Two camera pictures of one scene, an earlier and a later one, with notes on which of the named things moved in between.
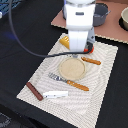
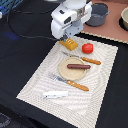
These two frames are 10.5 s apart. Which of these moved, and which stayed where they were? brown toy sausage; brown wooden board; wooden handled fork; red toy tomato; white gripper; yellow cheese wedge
Moved: brown toy sausage; white gripper
Stayed: yellow cheese wedge; wooden handled fork; brown wooden board; red toy tomato
